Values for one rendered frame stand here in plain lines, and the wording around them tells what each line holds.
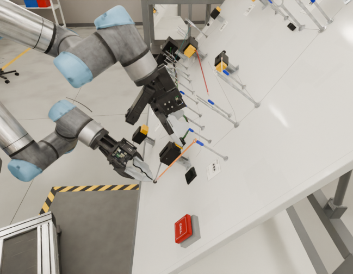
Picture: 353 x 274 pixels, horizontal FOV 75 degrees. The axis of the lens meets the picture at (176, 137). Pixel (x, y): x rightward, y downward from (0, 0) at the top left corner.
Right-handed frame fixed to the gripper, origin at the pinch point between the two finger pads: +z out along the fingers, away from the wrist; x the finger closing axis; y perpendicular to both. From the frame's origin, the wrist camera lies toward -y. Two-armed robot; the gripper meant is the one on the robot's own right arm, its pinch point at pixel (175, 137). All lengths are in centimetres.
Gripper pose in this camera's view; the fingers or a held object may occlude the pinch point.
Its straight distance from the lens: 67.0
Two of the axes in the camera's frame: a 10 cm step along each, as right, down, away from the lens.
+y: 8.7, -4.7, -1.4
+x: -1.3, -5.0, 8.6
